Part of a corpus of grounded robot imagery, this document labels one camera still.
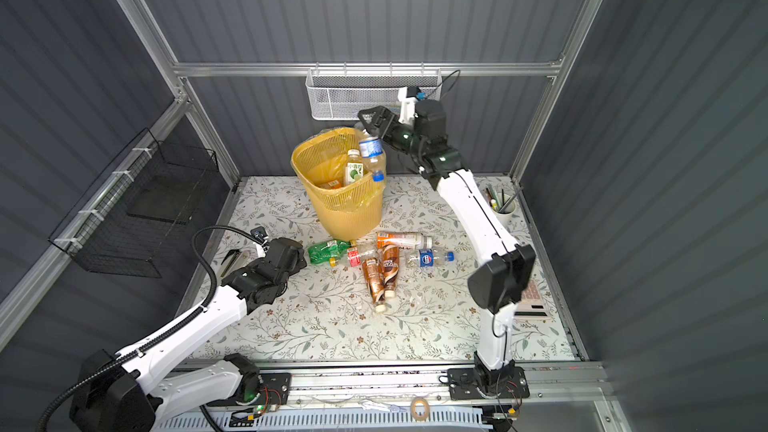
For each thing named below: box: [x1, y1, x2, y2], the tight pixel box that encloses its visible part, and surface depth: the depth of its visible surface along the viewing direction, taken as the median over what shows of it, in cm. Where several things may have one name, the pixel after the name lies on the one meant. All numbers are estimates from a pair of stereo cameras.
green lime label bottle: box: [345, 148, 364, 186], surface depth 98 cm
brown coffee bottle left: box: [362, 257, 387, 313], surface depth 91 cm
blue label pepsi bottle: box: [408, 249, 455, 267], surface depth 95 cm
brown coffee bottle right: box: [382, 245, 400, 299], surface depth 92 cm
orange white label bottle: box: [376, 231, 433, 250], surface depth 98 cm
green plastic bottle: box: [308, 240, 352, 265], surface depth 98 cm
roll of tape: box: [411, 398, 429, 422], surface depth 72 cm
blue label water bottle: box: [358, 128, 387, 183], surface depth 76 cm
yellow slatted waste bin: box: [292, 128, 386, 242], surface depth 95 cm
